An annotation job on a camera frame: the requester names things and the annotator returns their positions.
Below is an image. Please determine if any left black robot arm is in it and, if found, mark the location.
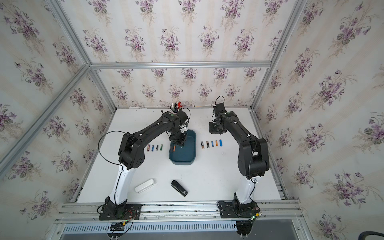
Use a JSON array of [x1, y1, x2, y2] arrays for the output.
[[103, 111, 189, 220]]

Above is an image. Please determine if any black loop cable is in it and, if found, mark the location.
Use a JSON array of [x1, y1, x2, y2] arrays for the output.
[[97, 130, 127, 167]]

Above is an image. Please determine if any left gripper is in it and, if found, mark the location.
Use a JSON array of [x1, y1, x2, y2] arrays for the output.
[[169, 127, 189, 146]]

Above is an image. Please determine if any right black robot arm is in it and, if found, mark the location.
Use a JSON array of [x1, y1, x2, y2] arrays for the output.
[[209, 111, 270, 206]]

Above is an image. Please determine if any aluminium front rail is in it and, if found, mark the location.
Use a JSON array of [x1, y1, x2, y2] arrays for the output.
[[54, 200, 304, 224]]

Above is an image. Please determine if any black stapler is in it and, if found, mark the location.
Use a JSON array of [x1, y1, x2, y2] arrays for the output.
[[171, 180, 188, 197]]

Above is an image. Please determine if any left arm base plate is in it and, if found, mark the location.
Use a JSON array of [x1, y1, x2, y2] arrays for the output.
[[97, 204, 143, 221]]

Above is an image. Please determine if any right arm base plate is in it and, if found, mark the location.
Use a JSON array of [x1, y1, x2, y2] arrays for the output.
[[217, 201, 260, 220]]

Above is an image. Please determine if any teal plastic storage box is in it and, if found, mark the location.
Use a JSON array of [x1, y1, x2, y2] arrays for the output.
[[169, 130, 197, 166]]

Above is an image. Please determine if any white oblong case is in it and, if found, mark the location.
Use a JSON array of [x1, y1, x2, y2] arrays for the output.
[[135, 179, 156, 194]]

